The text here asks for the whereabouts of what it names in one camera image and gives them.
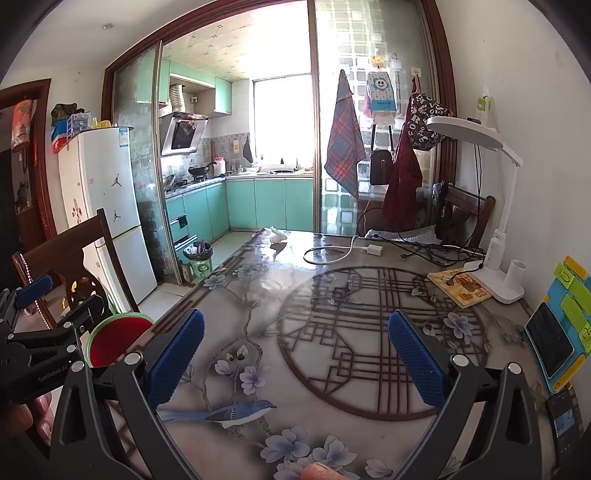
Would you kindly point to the green waste bin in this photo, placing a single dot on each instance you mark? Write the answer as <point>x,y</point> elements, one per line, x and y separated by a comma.
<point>201,267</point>

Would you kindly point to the range hood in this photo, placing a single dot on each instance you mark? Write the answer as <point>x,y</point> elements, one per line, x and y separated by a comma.
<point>184,134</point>

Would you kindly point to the person's right hand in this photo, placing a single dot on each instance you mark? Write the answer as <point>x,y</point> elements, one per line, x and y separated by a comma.
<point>321,473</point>

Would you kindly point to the white refrigerator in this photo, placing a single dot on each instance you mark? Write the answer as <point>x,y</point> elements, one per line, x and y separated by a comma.
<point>111,157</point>

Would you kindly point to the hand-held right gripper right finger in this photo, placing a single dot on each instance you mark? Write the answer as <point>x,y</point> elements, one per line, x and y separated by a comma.
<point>415,357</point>

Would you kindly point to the red bin with green rim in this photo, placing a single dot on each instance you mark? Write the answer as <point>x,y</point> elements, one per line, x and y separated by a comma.
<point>115,339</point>

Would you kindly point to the white desk lamp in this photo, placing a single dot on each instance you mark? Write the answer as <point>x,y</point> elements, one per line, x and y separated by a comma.
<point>461,129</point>

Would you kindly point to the teal kitchen cabinets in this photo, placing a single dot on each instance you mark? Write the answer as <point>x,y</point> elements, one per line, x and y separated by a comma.
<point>272,203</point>
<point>223,94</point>

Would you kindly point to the white jar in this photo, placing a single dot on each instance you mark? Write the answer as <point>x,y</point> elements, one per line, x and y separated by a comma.
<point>220,167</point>

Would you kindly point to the red wall hanging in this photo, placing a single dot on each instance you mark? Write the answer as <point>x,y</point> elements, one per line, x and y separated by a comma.
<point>23,124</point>

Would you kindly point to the dark red apron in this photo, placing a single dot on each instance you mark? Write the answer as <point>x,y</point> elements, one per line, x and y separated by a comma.
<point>401,184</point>

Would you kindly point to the yellow container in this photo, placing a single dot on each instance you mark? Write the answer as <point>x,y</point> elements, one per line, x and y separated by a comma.
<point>102,123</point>

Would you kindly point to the green white wall plug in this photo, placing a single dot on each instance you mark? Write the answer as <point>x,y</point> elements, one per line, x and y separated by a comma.
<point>483,108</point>

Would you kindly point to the colourful kids tablet toy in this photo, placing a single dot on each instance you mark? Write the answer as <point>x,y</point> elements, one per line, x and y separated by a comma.
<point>572,286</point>

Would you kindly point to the blue red box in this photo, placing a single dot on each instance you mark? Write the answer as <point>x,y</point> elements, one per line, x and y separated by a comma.
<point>59,138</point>

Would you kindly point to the frosted glass sliding door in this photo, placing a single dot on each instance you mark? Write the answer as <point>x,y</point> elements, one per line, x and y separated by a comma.
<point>351,37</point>
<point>138,101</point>

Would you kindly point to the grey cloth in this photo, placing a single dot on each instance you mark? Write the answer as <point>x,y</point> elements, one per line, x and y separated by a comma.
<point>406,235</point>

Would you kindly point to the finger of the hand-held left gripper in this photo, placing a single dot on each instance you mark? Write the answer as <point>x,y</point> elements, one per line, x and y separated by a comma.
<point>34,288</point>
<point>85,309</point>

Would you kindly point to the person's left hand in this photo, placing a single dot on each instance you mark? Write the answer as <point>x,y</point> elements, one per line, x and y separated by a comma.
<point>18,417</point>

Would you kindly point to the blue dish cloth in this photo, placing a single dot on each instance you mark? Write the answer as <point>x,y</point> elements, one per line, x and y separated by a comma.
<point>248,150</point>

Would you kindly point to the white tissue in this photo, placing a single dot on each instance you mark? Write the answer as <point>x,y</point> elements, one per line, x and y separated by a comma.
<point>278,236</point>

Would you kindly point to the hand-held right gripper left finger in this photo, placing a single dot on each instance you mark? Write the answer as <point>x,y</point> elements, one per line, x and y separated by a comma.
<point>175,357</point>

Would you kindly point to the brown bag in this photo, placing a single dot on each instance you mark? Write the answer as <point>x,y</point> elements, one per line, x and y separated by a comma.
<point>381,166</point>

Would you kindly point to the blue white tissue holder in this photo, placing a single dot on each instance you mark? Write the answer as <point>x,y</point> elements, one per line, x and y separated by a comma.
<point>381,92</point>

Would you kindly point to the blue plastic basket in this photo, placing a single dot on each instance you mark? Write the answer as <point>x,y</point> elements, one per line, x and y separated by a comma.
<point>77,122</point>

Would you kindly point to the teal upper kitchen cabinets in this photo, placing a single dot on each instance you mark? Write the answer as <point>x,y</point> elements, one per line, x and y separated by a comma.
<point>223,94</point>

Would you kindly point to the silver exhaust duct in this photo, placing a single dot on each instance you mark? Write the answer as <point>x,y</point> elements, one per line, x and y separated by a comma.
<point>176,98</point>

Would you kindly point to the teal lower kitchen cabinets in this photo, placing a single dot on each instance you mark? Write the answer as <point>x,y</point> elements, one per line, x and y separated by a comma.
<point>272,203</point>

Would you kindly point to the black white patterned bag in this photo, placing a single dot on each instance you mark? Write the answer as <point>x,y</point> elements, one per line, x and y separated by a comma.
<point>427,120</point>

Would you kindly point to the yellow book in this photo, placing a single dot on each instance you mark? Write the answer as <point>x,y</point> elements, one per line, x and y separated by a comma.
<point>466,290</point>

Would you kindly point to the dark bundle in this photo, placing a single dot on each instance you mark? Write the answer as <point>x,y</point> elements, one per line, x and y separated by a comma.
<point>62,111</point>

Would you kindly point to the plaid towel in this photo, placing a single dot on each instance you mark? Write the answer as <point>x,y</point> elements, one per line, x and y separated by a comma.
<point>344,138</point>

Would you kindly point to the kitchen window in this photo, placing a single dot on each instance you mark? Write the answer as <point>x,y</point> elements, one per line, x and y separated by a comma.
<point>281,120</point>

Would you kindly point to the black wok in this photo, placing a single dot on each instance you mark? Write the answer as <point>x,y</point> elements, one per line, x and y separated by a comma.
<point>199,171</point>

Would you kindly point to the dark wooden chair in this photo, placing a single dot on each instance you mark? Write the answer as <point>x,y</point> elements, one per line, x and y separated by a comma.
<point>60,244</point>
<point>466,207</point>

